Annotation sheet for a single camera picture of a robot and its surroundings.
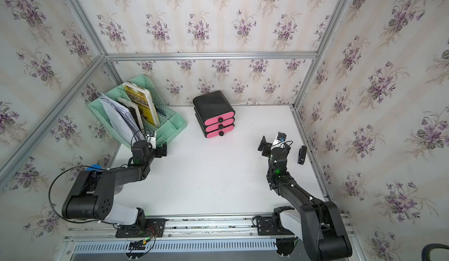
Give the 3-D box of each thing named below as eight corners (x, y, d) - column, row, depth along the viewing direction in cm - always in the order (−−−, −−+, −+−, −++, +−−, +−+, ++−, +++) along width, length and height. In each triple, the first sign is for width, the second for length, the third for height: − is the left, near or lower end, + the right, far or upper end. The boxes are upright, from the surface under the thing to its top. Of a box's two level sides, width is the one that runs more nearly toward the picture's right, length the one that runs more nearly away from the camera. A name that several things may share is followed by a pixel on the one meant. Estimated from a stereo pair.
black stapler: (296, 163, 96) (299, 158, 92) (299, 149, 101) (302, 145, 97) (301, 164, 95) (304, 160, 91) (304, 151, 101) (307, 146, 97)
